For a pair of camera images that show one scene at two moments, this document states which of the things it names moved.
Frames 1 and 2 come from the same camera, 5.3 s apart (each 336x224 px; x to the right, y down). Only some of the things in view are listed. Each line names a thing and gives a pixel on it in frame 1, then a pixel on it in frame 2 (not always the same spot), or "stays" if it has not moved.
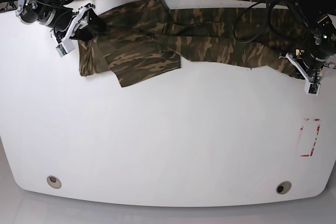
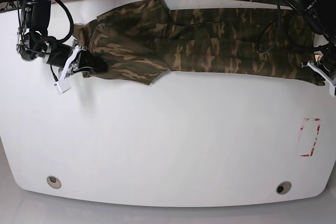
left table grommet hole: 54,182 stays
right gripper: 311,61 -> 329,61
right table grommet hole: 283,188 stays
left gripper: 64,20 -> 100,64
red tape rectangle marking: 316,134 stays
